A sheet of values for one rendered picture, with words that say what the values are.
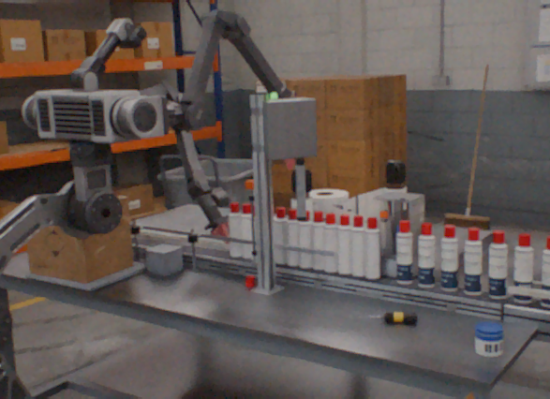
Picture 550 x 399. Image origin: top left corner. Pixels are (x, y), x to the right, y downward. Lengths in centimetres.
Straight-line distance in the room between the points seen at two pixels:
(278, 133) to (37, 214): 81
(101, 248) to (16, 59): 363
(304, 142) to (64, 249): 95
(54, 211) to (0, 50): 376
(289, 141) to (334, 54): 557
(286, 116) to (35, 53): 412
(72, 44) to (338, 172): 247
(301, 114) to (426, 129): 504
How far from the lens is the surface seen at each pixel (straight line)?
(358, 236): 243
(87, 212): 242
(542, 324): 224
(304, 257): 255
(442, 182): 736
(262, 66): 262
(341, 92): 608
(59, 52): 641
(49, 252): 279
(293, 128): 238
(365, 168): 607
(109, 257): 274
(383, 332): 215
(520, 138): 697
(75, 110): 240
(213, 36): 246
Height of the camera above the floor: 163
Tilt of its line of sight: 11 degrees down
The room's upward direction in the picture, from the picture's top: 2 degrees counter-clockwise
